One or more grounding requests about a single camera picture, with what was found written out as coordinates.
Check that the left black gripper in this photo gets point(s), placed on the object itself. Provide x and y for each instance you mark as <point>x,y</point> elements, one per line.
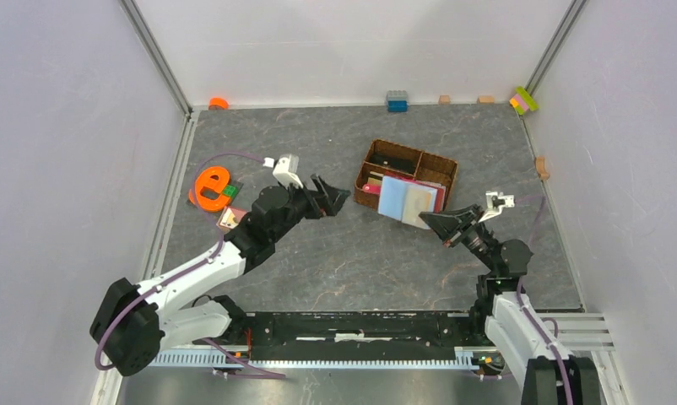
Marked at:
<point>317,202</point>

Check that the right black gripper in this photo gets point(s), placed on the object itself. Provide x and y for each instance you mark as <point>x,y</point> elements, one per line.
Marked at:
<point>448,226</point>

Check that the red card holder wallet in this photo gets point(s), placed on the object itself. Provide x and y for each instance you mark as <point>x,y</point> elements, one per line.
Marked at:
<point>403,199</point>

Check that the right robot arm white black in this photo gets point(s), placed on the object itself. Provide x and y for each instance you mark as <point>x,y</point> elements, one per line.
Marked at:
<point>545,370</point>

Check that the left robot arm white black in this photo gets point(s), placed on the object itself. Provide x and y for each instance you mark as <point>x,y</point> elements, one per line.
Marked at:
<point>137,321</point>

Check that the beige cards in basket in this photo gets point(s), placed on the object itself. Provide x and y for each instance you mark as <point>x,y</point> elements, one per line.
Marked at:
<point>373,183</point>

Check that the black card in basket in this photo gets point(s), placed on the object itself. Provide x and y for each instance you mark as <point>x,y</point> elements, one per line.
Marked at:
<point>394,163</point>

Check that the pink picture card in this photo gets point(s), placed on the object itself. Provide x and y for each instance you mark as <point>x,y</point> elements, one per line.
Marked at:
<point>230,217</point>

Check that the woven brown basket organizer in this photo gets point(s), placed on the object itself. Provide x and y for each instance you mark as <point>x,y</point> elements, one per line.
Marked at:
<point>430,167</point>

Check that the green toy brick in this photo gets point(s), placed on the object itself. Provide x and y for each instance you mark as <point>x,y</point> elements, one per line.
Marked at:
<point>230,191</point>

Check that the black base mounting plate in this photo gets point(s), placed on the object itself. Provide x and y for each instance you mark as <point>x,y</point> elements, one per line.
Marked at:
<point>354,335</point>

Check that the curved wooden piece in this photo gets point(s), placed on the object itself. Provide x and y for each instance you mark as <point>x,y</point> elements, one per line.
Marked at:
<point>541,168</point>

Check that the blue grey toy bricks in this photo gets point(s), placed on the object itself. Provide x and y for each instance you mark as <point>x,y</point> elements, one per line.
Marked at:
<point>397,101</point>

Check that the flat wooden block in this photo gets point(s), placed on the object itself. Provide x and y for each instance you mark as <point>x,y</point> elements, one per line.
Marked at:
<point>486,99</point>

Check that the orange plastic letter shape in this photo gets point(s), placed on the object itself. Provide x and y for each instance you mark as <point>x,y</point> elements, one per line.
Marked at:
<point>207,191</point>

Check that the green pink toy bricks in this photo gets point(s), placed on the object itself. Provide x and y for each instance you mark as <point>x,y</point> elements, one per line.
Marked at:
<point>523,102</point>

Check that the orange round cap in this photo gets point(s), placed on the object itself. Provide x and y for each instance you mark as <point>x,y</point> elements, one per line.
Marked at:
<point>217,103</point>

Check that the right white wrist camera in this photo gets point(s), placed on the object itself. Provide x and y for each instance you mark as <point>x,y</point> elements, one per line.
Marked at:
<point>496,202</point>

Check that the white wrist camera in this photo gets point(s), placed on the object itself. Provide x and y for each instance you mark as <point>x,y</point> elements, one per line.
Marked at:
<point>284,170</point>
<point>496,202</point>

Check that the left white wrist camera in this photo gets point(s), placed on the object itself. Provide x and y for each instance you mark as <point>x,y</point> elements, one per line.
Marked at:
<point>284,170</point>

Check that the slotted cable duct rail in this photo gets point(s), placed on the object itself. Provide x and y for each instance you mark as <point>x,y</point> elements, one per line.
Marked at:
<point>213,358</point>

